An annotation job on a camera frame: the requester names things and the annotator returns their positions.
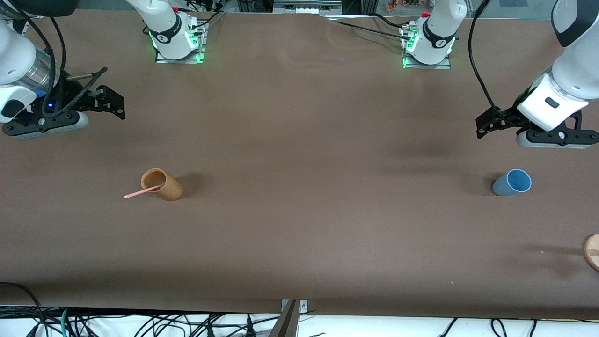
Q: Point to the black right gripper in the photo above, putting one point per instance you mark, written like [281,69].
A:
[71,95]

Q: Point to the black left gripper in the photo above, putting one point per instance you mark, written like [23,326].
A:
[509,115]

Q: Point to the blue cup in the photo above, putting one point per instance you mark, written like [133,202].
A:
[503,187]

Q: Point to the pink chopstick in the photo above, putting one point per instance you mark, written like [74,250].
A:
[138,193]

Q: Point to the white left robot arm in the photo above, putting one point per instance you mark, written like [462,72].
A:
[571,75]

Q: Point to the wooden cup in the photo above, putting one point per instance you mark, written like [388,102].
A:
[169,189]

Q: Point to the orange patterned object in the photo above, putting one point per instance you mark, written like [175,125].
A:
[402,4]

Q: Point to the round wooden disc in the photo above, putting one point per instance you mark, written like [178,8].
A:
[593,250]

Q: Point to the grey power strip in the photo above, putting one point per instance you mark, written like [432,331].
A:
[304,7]

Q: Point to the dark metal stand leg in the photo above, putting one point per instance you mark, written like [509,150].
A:
[286,325]

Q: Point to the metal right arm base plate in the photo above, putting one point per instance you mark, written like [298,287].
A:
[180,61]

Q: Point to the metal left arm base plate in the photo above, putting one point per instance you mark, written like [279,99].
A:
[428,67]

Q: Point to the small metal bracket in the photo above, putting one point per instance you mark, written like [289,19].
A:
[304,306]

